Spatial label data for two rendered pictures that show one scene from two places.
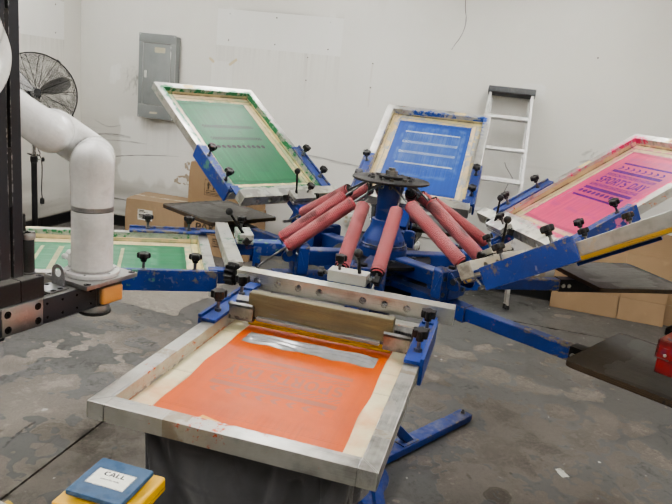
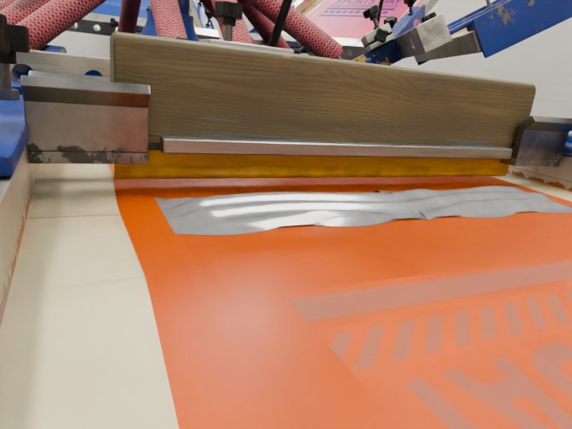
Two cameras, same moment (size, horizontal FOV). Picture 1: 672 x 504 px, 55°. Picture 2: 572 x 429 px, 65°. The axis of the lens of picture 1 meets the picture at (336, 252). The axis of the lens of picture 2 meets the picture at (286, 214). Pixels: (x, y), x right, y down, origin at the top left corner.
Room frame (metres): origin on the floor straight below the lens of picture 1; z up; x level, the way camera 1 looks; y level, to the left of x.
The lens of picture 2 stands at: (1.36, 0.33, 1.05)
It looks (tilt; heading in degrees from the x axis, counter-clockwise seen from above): 18 degrees down; 319
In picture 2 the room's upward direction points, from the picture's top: 6 degrees clockwise
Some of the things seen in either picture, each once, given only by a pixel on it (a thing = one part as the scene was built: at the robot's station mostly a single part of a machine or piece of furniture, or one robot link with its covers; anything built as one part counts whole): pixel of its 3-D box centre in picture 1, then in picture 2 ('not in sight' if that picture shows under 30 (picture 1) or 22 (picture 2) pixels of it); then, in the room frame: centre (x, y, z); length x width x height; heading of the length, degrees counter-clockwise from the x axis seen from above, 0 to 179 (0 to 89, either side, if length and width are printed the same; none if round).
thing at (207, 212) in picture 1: (272, 238); not in sight; (2.92, 0.30, 0.91); 1.34 x 0.40 x 0.08; 46
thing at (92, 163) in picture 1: (93, 174); not in sight; (1.47, 0.58, 1.37); 0.13 x 0.10 x 0.16; 18
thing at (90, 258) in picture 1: (87, 240); not in sight; (1.47, 0.59, 1.21); 0.16 x 0.13 x 0.15; 65
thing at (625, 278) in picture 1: (526, 281); not in sight; (2.64, -0.82, 0.91); 1.34 x 0.40 x 0.08; 106
